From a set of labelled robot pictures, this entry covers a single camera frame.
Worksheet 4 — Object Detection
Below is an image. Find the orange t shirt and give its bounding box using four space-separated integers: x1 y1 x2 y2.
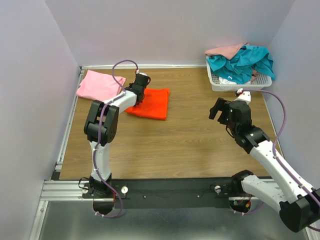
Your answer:
125 88 170 121

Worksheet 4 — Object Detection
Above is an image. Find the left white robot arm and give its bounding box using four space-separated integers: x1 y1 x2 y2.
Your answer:
84 73 151 198

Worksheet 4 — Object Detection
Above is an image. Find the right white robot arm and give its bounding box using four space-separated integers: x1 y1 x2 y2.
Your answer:
209 97 320 233

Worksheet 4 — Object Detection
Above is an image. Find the white t shirt in basket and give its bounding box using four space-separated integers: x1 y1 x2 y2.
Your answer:
218 77 237 85

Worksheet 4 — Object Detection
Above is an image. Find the teal t shirt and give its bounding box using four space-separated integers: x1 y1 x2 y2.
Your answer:
206 44 276 85

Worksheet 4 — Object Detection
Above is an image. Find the white plastic basket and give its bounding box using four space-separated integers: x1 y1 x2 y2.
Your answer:
206 63 272 92

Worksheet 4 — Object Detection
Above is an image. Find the folded pink t shirt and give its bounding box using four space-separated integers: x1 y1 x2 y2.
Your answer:
76 70 122 102

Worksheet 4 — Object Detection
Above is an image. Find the dusty pink t shirt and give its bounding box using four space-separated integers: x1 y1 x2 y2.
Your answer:
204 42 248 60

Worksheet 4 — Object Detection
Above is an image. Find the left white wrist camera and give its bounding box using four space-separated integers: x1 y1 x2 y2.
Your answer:
135 71 148 77

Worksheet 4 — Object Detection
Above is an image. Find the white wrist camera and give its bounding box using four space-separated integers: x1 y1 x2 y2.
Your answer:
235 88 251 105
135 71 148 77

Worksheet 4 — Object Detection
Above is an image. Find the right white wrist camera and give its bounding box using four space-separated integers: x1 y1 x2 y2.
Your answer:
235 88 251 105

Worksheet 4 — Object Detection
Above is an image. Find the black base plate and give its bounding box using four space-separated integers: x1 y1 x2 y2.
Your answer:
78 177 254 213

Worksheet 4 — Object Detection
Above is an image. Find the aluminium frame rail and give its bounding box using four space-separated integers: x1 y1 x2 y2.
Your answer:
29 65 313 240

